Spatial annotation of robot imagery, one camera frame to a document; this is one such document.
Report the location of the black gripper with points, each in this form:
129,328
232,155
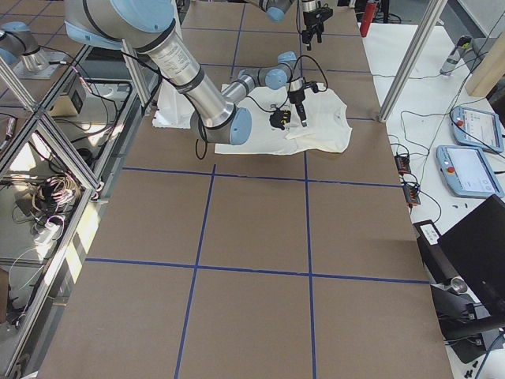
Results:
308,18
296,96

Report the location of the cream long-sleeve cat shirt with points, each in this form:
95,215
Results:
327,128

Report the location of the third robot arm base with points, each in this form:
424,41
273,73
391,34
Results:
19,47

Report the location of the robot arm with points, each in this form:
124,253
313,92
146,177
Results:
150,28
276,10

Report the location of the red fire extinguisher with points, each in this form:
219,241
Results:
367,17

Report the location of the upper orange adapter box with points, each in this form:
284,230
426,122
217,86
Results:
402,163

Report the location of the orange adapter box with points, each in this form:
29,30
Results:
402,163
411,195

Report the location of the lower orange adapter box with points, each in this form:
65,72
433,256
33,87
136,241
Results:
411,195

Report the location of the handheld scanner on stand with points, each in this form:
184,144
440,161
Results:
459,51

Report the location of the lower teach pendant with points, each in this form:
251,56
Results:
467,172

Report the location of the teach pendant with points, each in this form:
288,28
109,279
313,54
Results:
472,127
467,172

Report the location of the upper teach pendant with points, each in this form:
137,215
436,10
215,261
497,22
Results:
472,127

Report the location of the aluminium frame post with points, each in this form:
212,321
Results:
413,52

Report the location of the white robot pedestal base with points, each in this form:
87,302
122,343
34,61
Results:
174,110

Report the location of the aluminium frame rack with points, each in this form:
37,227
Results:
59,143

